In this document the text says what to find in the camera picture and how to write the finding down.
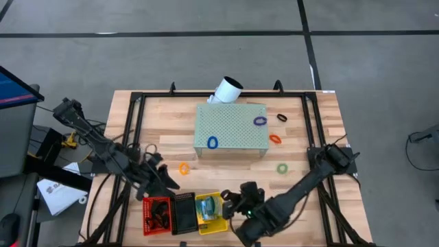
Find yellow slotted plastic basket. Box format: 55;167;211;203
194;191;229;236

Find black floor cable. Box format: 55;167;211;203
405;131;439;172

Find grey floor stand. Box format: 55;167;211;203
418;122;439;142

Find black computer mouse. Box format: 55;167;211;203
0;212;21;246

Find white cylindrical tube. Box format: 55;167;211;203
206;75;244;105

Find white paper sheets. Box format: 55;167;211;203
36;177;88;217

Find small white paper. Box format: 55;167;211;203
61;161;82;176

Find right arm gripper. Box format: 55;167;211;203
221;181;265;220

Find computer monitor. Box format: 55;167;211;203
0;64;45;110

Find black aluminium table frame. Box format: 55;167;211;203
78;80;375;247

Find black desk bar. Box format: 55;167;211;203
23;154;93;193

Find yellow cable connector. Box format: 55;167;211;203
60;132;78;150

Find grey desk cabinet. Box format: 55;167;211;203
0;101;39;179

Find dark grey desk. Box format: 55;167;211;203
0;171;39;247

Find black slotted plastic basket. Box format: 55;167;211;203
169;191;199;236

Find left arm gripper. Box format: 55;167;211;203
136;154;181;202

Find red slotted plastic basket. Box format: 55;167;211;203
142;193;172;237

